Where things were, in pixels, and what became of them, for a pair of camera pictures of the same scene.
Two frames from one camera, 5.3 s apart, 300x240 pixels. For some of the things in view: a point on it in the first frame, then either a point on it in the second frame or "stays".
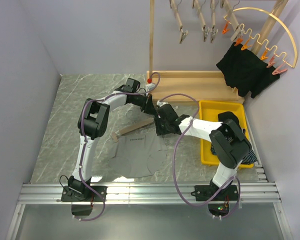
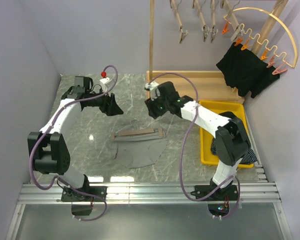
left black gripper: [148, 106] to [109, 106]
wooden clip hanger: [115, 134] to [137, 131]
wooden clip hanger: [183, 34] stays
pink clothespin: [279, 70] stays
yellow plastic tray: [209, 110] stays
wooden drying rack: [199, 85] stays
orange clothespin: [226, 29] stays
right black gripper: [159, 131] to [152, 110]
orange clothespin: [263, 56] stays
